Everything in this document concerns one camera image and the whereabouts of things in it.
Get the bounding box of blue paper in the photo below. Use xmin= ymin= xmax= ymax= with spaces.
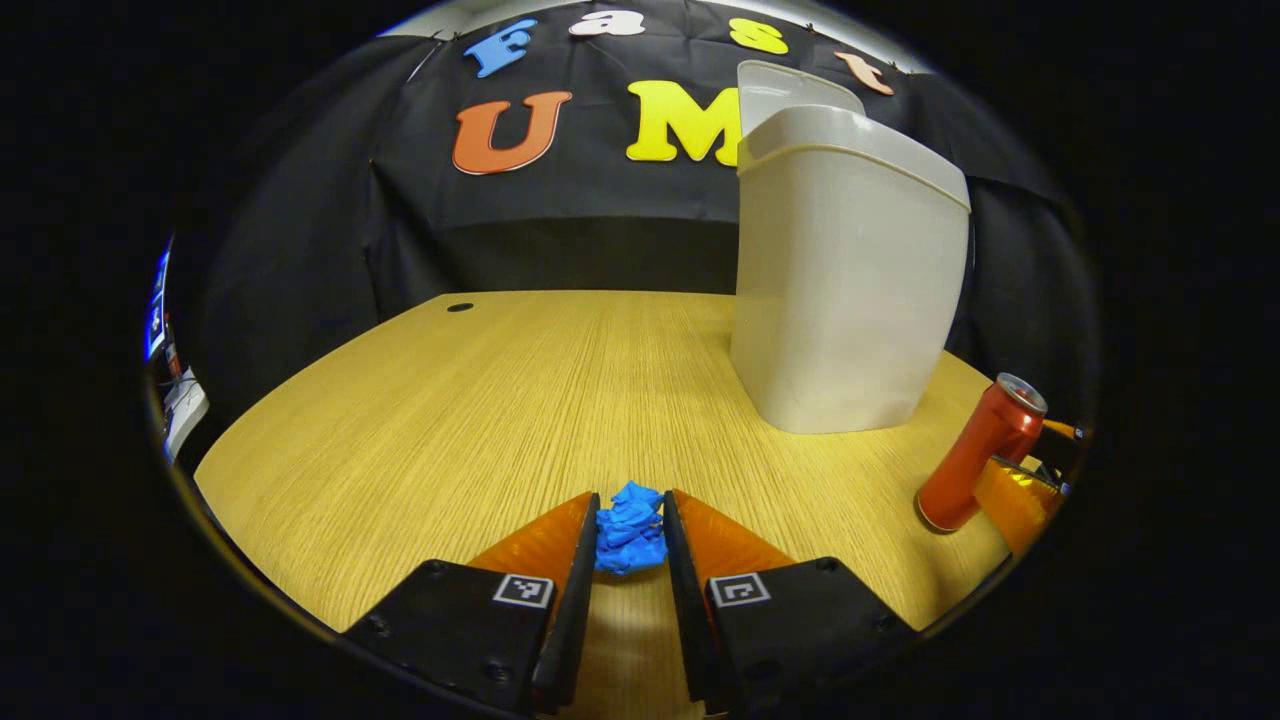
xmin=595 ymin=481 xmax=669 ymax=577

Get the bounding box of white side table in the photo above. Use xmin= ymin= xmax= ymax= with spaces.
xmin=163 ymin=368 xmax=211 ymax=463

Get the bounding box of black backdrop cloth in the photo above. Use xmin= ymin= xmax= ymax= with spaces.
xmin=190 ymin=0 xmax=1101 ymax=451

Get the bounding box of red pop can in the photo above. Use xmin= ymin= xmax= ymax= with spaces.
xmin=914 ymin=372 xmax=1049 ymax=534

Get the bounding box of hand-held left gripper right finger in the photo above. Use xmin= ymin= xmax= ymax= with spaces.
xmin=663 ymin=489 xmax=921 ymax=716

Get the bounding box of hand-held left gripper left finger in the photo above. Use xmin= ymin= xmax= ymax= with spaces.
xmin=340 ymin=490 xmax=601 ymax=716

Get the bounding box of white desktop garbage bin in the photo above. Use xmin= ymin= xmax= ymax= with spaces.
xmin=730 ymin=60 xmax=973 ymax=435

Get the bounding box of computer monitor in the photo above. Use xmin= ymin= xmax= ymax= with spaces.
xmin=145 ymin=240 xmax=176 ymax=363

